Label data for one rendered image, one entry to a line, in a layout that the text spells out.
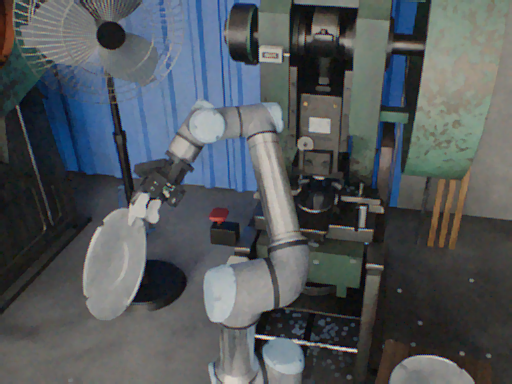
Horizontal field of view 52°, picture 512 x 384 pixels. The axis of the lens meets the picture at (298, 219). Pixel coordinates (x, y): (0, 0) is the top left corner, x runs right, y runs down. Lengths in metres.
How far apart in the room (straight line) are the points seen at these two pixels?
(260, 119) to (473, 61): 0.54
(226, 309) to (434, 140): 0.73
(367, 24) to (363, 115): 0.28
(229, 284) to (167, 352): 1.38
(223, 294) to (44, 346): 1.63
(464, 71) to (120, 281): 1.00
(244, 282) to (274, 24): 0.86
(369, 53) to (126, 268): 0.93
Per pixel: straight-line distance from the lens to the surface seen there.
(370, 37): 1.66
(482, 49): 1.40
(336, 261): 1.91
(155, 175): 1.35
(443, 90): 1.41
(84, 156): 3.78
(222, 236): 1.92
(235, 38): 1.77
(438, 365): 1.94
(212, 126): 1.22
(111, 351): 2.53
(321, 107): 1.79
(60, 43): 2.08
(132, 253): 1.38
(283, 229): 1.18
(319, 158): 1.84
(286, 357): 1.50
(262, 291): 1.12
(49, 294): 2.92
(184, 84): 3.27
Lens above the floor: 1.81
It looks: 34 degrees down
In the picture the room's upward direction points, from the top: 1 degrees clockwise
